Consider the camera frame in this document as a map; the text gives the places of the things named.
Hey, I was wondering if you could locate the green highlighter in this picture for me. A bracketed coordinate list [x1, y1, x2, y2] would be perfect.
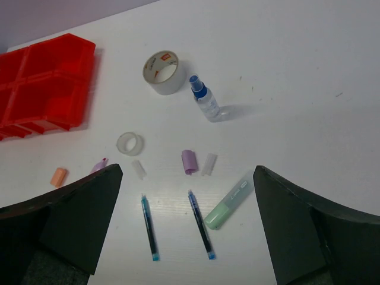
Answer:
[204, 170, 254, 230]

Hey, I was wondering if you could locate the blue ink pen refill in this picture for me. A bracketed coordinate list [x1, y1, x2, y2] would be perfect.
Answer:
[188, 190, 216, 260]

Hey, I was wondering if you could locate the clear cap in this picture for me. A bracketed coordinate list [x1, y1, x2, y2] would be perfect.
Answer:
[131, 160, 147, 180]
[201, 153, 218, 176]

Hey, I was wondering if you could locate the purple highlighter cap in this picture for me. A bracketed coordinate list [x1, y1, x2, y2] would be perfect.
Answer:
[181, 150, 198, 175]

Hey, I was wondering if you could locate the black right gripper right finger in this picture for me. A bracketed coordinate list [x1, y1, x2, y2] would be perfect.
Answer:
[253, 166, 379, 284]

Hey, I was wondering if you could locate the clear cap right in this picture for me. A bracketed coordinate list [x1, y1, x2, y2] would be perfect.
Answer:
[201, 153, 218, 176]

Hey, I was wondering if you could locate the orange highlighter cap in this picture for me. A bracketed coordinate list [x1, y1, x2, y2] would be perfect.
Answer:
[50, 167, 67, 188]

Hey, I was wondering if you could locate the large clear tape roll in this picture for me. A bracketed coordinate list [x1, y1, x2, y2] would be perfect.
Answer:
[142, 50, 186, 96]

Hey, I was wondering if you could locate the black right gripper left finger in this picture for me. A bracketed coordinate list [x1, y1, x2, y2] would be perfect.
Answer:
[1, 164, 123, 284]

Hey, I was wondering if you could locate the teal ink pen refill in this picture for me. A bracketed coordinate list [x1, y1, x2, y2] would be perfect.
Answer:
[141, 194, 160, 261]

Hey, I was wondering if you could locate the clear cap left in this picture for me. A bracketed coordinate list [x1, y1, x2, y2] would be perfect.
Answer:
[131, 160, 147, 180]

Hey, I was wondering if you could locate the blue-capped spray bottle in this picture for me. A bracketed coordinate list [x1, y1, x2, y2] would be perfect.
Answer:
[189, 74, 221, 122]

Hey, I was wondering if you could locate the pink highlighter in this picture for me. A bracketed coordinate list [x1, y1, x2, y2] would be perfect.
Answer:
[90, 158, 108, 174]

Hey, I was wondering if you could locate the small clear tape roll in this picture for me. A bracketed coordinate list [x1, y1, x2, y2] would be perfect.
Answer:
[116, 132, 144, 157]

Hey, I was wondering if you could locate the red four-compartment bin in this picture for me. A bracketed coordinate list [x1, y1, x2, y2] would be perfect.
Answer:
[1, 33, 96, 139]

